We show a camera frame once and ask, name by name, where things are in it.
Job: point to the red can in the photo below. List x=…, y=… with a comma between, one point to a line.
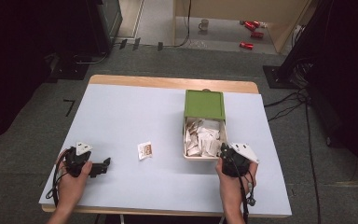
x=257, y=34
x=249, y=25
x=256, y=23
x=246, y=45

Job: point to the white table sheet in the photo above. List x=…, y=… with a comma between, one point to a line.
x=121, y=118

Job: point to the black cabinet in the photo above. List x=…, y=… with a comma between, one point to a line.
x=102, y=25

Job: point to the grey mug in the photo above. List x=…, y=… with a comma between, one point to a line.
x=203, y=25

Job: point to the black tape strip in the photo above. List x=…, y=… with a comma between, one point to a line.
x=136, y=44
x=160, y=46

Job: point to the black stand base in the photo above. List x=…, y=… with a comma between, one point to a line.
x=70, y=70
x=276, y=77

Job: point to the wooden partition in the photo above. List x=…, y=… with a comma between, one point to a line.
x=230, y=7

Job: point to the pile of white sachets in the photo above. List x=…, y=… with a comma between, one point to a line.
x=203, y=137

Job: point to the white brown single sachet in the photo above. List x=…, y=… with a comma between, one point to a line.
x=144, y=150

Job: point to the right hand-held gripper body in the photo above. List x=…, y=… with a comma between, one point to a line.
x=236, y=163

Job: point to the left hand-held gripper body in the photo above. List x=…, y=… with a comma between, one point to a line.
x=74, y=161

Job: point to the black curtain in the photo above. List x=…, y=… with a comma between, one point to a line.
x=15, y=62
x=348, y=77

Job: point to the wooden table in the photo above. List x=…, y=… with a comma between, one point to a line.
x=167, y=82

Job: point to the person's right hand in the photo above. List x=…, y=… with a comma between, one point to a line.
x=231, y=193

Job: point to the person's left hand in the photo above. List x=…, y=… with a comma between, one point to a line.
x=70, y=189

